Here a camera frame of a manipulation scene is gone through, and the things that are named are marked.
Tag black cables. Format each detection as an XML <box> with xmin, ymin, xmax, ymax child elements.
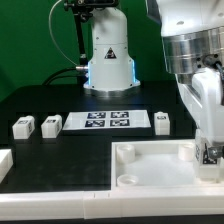
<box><xmin>41</xmin><ymin>68</ymin><xmax>85</xmax><ymax>88</ymax></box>

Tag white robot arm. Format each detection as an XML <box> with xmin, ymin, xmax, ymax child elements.
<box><xmin>89</xmin><ymin>0</ymin><xmax>224</xmax><ymax>159</ymax></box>

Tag white left fence piece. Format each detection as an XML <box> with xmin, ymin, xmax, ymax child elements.
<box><xmin>0</xmin><ymin>149</ymin><xmax>13</xmax><ymax>183</ymax></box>

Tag white front fence bar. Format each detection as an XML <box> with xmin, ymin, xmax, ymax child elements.
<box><xmin>0</xmin><ymin>187</ymin><xmax>224</xmax><ymax>221</ymax></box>

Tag white square tabletop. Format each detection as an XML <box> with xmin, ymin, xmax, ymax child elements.
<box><xmin>111</xmin><ymin>139</ymin><xmax>224</xmax><ymax>189</ymax></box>

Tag grey cable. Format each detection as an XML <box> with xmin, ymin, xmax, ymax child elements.
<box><xmin>47</xmin><ymin>0</ymin><xmax>78</xmax><ymax>68</ymax></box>

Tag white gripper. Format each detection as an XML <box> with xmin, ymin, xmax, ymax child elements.
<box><xmin>178</xmin><ymin>68</ymin><xmax>224</xmax><ymax>159</ymax></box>

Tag white marker sheet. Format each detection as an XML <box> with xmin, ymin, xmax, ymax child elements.
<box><xmin>63</xmin><ymin>110</ymin><xmax>151</xmax><ymax>131</ymax></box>

